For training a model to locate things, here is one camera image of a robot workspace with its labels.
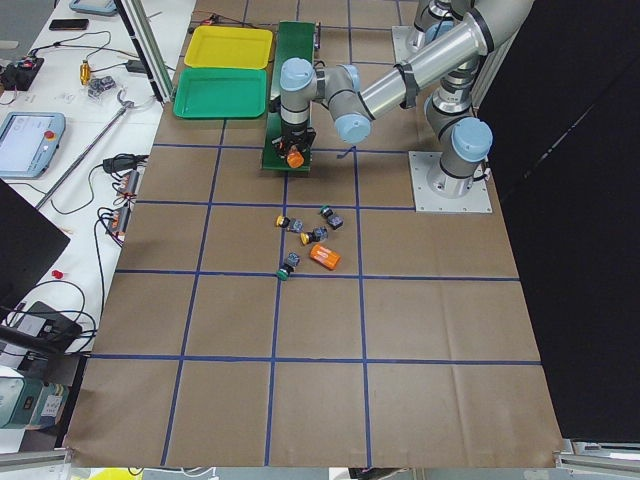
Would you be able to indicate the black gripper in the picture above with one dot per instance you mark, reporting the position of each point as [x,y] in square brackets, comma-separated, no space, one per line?
[291,137]

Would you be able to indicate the green push button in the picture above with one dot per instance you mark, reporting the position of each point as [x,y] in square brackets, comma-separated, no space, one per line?
[332,219]
[288,266]

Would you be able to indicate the yellow push button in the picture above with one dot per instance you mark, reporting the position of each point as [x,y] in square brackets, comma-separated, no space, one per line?
[316,235]
[289,224]

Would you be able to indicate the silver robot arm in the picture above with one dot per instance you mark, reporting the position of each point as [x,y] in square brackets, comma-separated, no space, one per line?
[445,44]
[432,19]

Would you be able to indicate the green conveyor belt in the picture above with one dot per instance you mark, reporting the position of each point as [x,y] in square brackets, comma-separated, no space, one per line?
[293,87]

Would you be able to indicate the green plastic tray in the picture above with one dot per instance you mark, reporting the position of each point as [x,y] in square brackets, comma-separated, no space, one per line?
[218,93]

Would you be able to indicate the yellow plastic tray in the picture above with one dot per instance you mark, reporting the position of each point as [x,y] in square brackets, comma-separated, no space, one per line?
[229,47]

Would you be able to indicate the metal grabber tool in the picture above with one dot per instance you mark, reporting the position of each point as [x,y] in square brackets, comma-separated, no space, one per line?
[125,106]

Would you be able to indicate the black power adapter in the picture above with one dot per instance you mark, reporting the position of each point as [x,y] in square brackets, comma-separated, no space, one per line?
[135,66]

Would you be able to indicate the black smartphone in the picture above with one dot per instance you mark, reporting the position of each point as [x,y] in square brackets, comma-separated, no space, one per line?
[73,24]

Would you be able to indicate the teach pendant with screen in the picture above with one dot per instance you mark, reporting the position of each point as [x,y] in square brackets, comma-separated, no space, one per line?
[28,143]

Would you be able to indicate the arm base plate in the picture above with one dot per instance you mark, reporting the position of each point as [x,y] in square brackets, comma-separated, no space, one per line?
[407,41]
[436,192]

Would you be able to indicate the aluminium frame post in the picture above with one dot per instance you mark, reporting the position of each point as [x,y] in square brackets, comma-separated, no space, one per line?
[140,32]

